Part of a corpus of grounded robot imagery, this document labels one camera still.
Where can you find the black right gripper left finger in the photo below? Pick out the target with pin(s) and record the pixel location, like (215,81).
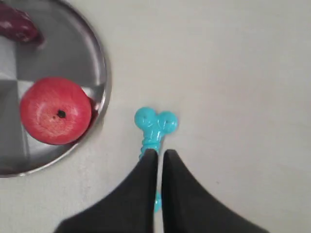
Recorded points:
(127,209)

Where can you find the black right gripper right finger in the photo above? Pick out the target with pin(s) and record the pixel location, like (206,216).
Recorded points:
(188,208)

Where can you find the dark red toy sweet potato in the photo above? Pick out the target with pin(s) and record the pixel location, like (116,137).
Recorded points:
(17,26)

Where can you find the red plastic apple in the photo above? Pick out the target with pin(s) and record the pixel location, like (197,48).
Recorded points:
(55,111)

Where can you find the turquoise toy bone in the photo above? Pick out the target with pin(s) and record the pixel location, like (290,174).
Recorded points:
(154,126)

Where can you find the round steel plate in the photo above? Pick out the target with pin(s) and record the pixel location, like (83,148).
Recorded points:
(71,50)

